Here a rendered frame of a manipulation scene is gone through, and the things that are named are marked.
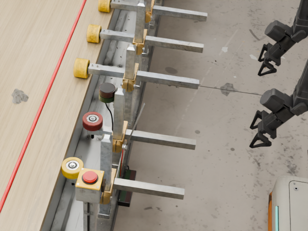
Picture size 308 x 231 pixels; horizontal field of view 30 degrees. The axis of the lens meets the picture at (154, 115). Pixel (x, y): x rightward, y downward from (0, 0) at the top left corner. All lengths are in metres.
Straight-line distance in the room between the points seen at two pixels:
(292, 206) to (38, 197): 1.37
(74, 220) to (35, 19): 1.00
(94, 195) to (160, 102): 2.09
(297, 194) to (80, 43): 1.30
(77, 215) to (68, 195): 0.10
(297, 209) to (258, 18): 2.07
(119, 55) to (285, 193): 1.10
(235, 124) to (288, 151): 0.36
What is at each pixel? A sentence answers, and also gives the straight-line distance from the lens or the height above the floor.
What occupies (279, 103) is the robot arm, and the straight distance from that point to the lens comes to 2.01.
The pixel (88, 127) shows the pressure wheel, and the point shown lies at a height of 0.89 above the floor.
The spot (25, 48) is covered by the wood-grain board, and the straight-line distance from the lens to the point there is 2.62.
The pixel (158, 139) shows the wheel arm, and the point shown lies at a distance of 2.27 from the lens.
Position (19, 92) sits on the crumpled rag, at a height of 0.92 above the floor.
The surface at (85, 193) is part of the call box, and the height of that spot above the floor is 1.19.
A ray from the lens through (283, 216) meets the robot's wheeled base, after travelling 2.88.
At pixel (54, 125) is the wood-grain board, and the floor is 0.90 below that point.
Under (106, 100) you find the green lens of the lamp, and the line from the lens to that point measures 2.09.
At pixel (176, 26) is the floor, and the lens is 4.35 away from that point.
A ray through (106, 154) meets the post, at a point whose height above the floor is 1.06.
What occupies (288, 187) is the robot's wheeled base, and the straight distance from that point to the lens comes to 3.01.
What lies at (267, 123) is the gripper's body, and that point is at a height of 1.10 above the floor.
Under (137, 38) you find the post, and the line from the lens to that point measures 2.53.
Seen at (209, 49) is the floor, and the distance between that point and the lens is 4.18.
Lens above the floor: 2.50
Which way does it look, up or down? 44 degrees down
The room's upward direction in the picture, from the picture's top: 6 degrees clockwise
